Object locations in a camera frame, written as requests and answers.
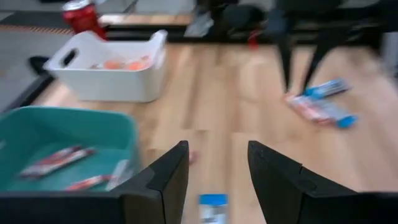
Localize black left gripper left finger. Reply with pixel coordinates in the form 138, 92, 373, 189
0, 140, 190, 224

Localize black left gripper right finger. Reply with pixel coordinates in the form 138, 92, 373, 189
248, 140, 398, 224

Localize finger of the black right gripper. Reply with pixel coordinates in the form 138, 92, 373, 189
301, 29, 340, 93
272, 18, 295, 93

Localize red soda can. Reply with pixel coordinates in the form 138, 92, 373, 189
62, 0, 108, 41

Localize white plastic bin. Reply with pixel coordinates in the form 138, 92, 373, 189
43, 29, 169, 103

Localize teal plastic bin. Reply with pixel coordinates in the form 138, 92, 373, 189
0, 106, 140, 192

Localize orange hard candy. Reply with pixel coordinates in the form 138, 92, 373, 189
102, 60, 125, 71
127, 60, 147, 72

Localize black mat striped edge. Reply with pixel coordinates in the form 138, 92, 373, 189
0, 11, 74, 35

